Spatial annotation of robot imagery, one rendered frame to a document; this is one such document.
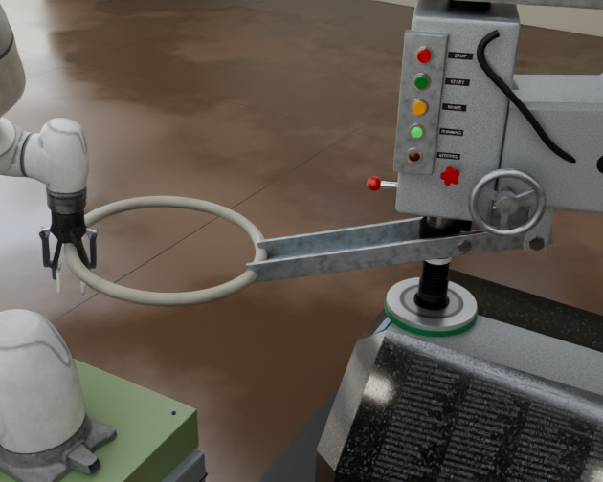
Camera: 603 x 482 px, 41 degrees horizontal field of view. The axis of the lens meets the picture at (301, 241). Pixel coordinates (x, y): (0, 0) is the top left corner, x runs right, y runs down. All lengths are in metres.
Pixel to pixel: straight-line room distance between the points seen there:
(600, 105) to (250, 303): 2.11
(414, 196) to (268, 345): 1.61
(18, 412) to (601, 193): 1.16
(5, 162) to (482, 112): 1.02
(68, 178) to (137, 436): 0.63
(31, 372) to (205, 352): 1.85
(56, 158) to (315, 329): 1.71
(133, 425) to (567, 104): 1.02
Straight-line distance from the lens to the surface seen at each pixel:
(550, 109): 1.66
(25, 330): 1.39
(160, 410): 1.58
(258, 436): 2.82
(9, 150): 1.89
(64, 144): 1.85
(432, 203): 1.71
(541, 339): 1.94
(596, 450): 1.81
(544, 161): 1.69
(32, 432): 1.45
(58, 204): 1.92
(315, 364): 3.12
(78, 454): 1.49
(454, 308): 1.94
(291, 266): 1.89
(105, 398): 1.64
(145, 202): 2.20
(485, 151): 1.66
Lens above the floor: 1.92
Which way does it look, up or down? 29 degrees down
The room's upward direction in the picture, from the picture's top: 1 degrees clockwise
